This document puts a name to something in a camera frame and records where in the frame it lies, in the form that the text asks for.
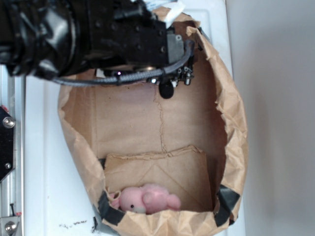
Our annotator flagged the small black microphone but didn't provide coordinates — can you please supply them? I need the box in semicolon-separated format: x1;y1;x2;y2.
158;82;174;99

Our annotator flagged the white ribbon cable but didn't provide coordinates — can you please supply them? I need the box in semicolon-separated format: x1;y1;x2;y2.
144;0;186;27

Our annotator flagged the pink plush toy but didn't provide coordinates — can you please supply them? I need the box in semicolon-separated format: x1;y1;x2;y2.
110;184;181;214

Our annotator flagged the black mounting bracket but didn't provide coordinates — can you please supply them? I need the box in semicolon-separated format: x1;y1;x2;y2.
0;106;16;183

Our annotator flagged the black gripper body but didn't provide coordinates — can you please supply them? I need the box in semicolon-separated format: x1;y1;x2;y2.
73;0;184;70

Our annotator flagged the aluminium frame rail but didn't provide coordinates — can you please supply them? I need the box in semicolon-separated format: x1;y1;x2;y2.
0;66;25;236

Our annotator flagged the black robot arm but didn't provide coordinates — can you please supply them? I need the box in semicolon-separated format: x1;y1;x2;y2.
0;0;184;80

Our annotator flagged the grey braided cable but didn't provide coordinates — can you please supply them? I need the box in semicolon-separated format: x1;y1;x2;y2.
51;40;195;87

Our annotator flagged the brown paper bag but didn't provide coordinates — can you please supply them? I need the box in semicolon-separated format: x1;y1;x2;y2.
58;14;248;236

